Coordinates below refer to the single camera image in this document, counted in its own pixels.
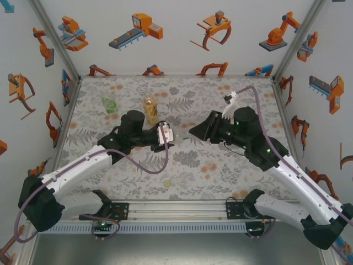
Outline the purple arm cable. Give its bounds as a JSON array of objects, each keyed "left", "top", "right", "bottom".
[
  {"left": 236, "top": 86, "right": 353, "bottom": 265},
  {"left": 13, "top": 129, "right": 170, "bottom": 243}
]

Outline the yellow tea bottle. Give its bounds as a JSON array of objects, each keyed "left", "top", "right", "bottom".
[{"left": 142, "top": 94, "right": 160, "bottom": 126}]

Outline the aluminium side rail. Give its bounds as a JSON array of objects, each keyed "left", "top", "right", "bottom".
[
  {"left": 271, "top": 79, "right": 326, "bottom": 202},
  {"left": 27, "top": 77, "right": 83, "bottom": 202}
]

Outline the green plastic bottle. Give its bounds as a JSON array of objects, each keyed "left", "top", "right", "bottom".
[{"left": 101, "top": 96, "right": 119, "bottom": 114}]

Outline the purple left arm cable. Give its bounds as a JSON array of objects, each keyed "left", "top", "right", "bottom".
[{"left": 13, "top": 129, "right": 170, "bottom": 243}]

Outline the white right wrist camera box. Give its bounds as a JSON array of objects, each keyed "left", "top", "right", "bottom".
[{"left": 222, "top": 91, "right": 238, "bottom": 118}]

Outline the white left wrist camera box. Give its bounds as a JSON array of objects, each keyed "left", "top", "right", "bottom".
[{"left": 156, "top": 122, "right": 175, "bottom": 146}]

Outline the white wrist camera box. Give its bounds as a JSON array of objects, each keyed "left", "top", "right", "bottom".
[
  {"left": 222, "top": 91, "right": 238, "bottom": 118},
  {"left": 156, "top": 122, "right": 175, "bottom": 146}
]

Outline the aluminium mounting rail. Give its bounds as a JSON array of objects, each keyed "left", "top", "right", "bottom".
[{"left": 26, "top": 200, "right": 328, "bottom": 224}]

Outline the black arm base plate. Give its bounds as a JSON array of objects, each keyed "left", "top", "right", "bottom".
[
  {"left": 79, "top": 202, "right": 130, "bottom": 221},
  {"left": 225, "top": 200, "right": 276, "bottom": 220}
]

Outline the floral tablecloth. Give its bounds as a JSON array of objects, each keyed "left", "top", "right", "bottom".
[{"left": 55, "top": 76, "right": 309, "bottom": 201}]

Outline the aluminium frame post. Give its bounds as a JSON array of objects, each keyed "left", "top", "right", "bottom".
[
  {"left": 271, "top": 0, "right": 326, "bottom": 82},
  {"left": 29, "top": 0, "right": 82, "bottom": 81}
]

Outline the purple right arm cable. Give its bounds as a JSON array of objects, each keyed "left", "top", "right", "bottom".
[{"left": 236, "top": 86, "right": 353, "bottom": 265}]

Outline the slotted grey cable duct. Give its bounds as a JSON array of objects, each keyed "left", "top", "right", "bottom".
[{"left": 37, "top": 223, "right": 247, "bottom": 234}]

